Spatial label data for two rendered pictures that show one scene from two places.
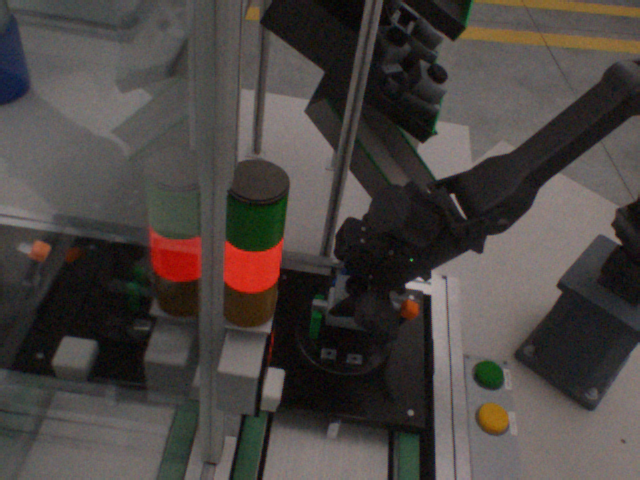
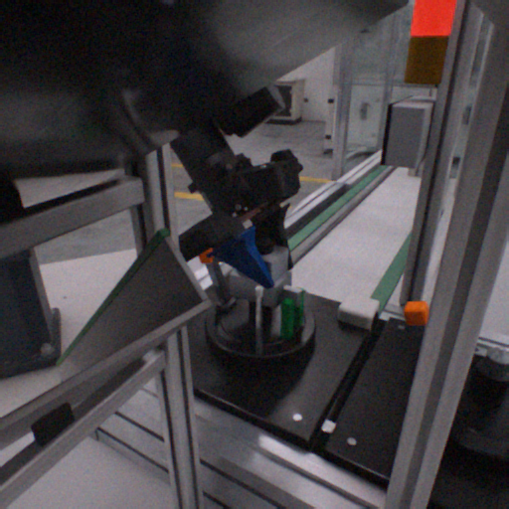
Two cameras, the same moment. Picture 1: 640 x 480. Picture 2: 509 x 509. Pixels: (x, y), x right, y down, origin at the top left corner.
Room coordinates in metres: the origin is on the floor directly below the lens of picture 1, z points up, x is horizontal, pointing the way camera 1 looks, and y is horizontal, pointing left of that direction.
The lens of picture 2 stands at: (0.92, 0.17, 1.29)
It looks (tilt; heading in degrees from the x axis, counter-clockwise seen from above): 26 degrees down; 212
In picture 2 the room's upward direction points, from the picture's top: straight up
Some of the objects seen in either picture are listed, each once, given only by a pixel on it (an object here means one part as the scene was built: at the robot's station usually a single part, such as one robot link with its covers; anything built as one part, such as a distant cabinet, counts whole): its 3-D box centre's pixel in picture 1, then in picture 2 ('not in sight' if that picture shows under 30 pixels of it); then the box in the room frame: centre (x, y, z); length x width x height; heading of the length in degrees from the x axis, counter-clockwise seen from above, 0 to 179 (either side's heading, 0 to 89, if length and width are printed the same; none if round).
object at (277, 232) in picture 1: (254, 208); not in sight; (0.37, 0.06, 1.38); 0.05 x 0.05 x 0.05
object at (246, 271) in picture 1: (251, 251); (436, 11); (0.37, 0.06, 1.33); 0.05 x 0.05 x 0.05
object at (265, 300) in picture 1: (248, 289); (428, 60); (0.37, 0.06, 1.28); 0.05 x 0.05 x 0.05
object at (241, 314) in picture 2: (343, 336); (259, 325); (0.56, -0.05, 0.98); 0.14 x 0.14 x 0.02
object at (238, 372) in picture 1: (249, 283); (429, 53); (0.37, 0.06, 1.29); 0.12 x 0.05 x 0.25; 2
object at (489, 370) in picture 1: (488, 375); not in sight; (0.56, -0.27, 0.96); 0.04 x 0.04 x 0.02
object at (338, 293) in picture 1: (345, 299); (268, 270); (0.56, -0.04, 1.06); 0.08 x 0.04 x 0.07; 92
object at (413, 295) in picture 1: (341, 343); (259, 337); (0.56, -0.05, 0.96); 0.24 x 0.24 x 0.02; 2
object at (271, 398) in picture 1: (264, 388); (358, 315); (0.46, 0.04, 0.97); 0.05 x 0.05 x 0.04; 2
